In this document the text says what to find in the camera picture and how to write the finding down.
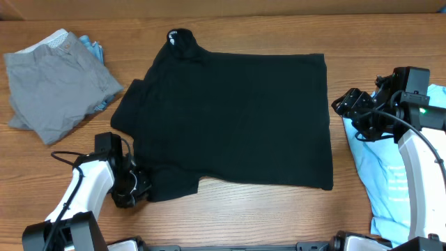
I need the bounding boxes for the folded grey shorts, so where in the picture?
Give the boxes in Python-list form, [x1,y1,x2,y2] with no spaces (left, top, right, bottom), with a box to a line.
[3,29,123,145]

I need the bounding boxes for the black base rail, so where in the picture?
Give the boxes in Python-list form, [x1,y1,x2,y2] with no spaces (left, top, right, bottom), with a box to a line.
[107,236,335,251]

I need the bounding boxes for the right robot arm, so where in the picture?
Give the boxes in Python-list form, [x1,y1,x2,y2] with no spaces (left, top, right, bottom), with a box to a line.
[330,66,445,250]

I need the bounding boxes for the light blue t-shirt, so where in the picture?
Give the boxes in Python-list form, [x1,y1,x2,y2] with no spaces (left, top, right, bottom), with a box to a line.
[341,83,446,247]

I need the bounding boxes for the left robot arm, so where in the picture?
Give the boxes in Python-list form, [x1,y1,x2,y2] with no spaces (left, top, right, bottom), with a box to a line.
[22,132,151,251]

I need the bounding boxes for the folded blue garment under shorts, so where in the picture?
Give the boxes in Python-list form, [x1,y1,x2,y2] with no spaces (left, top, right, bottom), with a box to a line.
[79,35,116,112]

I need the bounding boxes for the black t-shirt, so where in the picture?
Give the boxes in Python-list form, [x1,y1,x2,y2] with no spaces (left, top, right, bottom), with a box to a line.
[111,29,334,202]

